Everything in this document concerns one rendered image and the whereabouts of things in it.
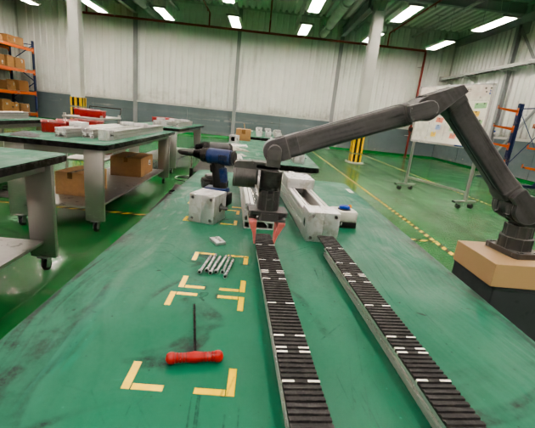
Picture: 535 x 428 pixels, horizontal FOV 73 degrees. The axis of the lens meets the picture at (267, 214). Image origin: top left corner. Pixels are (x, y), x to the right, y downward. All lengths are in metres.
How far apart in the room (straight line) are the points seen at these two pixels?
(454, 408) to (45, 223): 2.48
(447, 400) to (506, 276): 0.59
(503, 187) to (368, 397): 0.72
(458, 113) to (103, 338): 0.91
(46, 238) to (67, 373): 2.17
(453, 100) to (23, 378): 0.99
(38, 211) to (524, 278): 2.51
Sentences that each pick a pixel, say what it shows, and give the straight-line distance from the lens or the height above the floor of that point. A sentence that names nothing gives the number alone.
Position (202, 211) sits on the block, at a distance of 1.19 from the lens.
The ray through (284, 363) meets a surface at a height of 0.81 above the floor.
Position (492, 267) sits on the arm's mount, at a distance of 1.08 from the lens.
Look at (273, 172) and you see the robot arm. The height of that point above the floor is 1.00.
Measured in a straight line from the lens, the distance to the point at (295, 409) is 0.48.
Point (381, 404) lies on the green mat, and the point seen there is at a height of 0.78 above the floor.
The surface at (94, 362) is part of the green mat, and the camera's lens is 0.61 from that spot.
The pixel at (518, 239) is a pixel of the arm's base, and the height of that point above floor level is 0.89.
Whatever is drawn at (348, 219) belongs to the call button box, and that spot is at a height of 0.81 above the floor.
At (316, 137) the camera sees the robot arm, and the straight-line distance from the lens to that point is 0.92.
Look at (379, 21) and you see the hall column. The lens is 11.73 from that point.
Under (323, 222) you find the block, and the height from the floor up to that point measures 0.84.
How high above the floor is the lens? 1.14
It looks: 15 degrees down
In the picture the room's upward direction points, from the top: 6 degrees clockwise
